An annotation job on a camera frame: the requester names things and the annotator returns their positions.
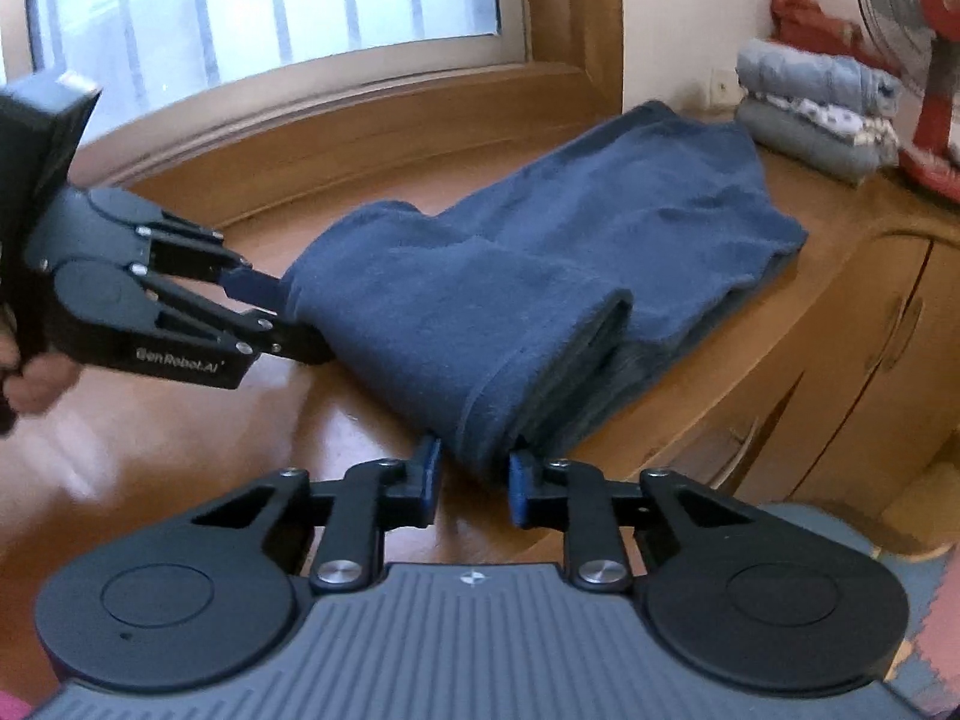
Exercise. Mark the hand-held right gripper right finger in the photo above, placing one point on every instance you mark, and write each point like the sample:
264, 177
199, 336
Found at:
519, 487

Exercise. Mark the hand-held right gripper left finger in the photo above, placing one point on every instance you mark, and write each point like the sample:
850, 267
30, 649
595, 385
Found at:
429, 476

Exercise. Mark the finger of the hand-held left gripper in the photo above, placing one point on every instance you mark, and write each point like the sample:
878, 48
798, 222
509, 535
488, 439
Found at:
300, 345
259, 289

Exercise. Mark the dark blue pants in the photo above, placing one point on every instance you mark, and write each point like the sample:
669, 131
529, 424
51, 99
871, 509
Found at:
525, 277

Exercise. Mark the person's left hand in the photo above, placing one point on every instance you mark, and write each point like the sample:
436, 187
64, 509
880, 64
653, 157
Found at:
37, 390

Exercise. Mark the brown wooden window sill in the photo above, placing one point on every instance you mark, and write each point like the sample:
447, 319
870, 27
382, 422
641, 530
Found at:
337, 105

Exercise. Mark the wooden cabinet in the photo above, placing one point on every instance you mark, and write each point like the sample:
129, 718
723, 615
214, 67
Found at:
862, 352

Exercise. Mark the person's pink clothing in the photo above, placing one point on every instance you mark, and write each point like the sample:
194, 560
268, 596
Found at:
15, 706

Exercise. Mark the folded grey garment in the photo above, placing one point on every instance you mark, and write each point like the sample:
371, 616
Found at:
802, 146

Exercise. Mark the folded white dotted garment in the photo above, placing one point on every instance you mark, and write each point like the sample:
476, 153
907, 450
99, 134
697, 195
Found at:
832, 116

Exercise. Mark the folded light blue garment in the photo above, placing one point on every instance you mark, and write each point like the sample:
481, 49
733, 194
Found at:
810, 71

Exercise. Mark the electric fan with red base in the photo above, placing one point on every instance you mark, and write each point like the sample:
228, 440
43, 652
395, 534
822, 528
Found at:
930, 30

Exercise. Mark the window with white frame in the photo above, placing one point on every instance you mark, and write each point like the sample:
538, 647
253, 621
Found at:
262, 0

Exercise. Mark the white wall outlet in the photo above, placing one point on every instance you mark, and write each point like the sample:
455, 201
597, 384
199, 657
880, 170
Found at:
721, 86

